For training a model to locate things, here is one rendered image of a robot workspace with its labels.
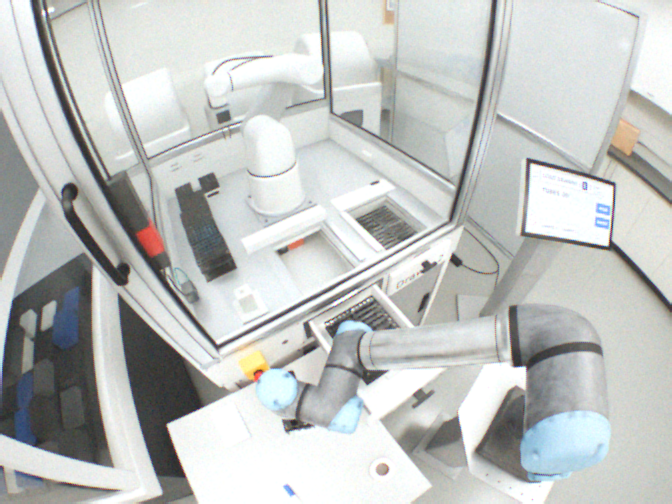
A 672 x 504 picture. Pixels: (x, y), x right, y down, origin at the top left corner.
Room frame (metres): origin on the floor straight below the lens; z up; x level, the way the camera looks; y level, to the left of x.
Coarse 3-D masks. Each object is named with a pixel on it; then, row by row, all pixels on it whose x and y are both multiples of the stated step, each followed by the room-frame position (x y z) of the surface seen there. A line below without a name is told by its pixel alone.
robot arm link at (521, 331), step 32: (480, 320) 0.18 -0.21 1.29; (512, 320) 0.15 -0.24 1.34; (544, 320) 0.13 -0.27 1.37; (576, 320) 0.11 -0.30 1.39; (352, 352) 0.21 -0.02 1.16; (384, 352) 0.19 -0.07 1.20; (416, 352) 0.17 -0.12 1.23; (448, 352) 0.15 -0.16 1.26; (480, 352) 0.13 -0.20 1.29; (512, 352) 0.11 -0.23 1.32
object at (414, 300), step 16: (448, 256) 0.74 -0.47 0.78; (432, 272) 0.71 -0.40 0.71; (416, 288) 0.67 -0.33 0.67; (432, 288) 0.74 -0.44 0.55; (400, 304) 0.63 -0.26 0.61; (416, 304) 0.69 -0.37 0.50; (416, 320) 0.72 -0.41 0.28; (288, 352) 0.37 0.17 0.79; (304, 352) 0.40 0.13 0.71; (272, 368) 0.34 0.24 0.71; (240, 384) 0.27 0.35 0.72
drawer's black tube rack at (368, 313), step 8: (368, 304) 0.47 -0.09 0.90; (376, 304) 0.46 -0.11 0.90; (344, 312) 0.44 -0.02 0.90; (352, 312) 0.44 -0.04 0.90; (360, 312) 0.46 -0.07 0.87; (368, 312) 0.46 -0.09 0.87; (376, 312) 0.44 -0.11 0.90; (384, 312) 0.43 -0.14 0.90; (328, 320) 0.42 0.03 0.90; (336, 320) 0.43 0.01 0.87; (344, 320) 0.42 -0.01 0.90; (352, 320) 0.42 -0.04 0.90; (360, 320) 0.41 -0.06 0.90; (368, 320) 0.43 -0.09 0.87; (376, 320) 0.41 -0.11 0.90; (384, 320) 0.41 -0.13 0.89; (392, 320) 0.40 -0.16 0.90; (328, 328) 0.39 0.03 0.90; (336, 328) 0.39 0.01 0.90; (376, 328) 0.38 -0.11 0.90; (384, 328) 0.38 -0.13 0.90; (392, 328) 0.38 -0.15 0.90; (368, 384) 0.22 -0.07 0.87
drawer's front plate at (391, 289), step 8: (448, 240) 0.69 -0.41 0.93; (432, 248) 0.66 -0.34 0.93; (440, 248) 0.66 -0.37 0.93; (448, 248) 0.69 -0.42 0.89; (424, 256) 0.62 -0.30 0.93; (432, 256) 0.64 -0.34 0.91; (408, 264) 0.59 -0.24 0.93; (416, 264) 0.60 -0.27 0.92; (392, 272) 0.56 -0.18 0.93; (400, 272) 0.56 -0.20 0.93; (408, 272) 0.58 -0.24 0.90; (416, 272) 0.60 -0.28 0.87; (392, 280) 0.54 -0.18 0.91; (400, 280) 0.56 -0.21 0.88; (408, 280) 0.59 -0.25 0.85; (392, 288) 0.55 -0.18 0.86; (400, 288) 0.57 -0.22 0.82
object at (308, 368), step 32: (320, 352) 0.38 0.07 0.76; (192, 416) 0.14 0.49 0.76; (256, 416) 0.16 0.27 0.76; (192, 448) 0.03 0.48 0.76; (224, 448) 0.04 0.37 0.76; (256, 448) 0.05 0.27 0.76; (288, 448) 0.06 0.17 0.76; (320, 448) 0.06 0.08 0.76; (352, 448) 0.05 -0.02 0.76; (384, 448) 0.05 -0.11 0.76; (192, 480) -0.08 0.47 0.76; (224, 480) -0.06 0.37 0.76; (256, 480) -0.05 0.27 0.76; (288, 480) -0.04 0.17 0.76; (320, 480) -0.04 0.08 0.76; (352, 480) -0.05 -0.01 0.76; (416, 480) -0.07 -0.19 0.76
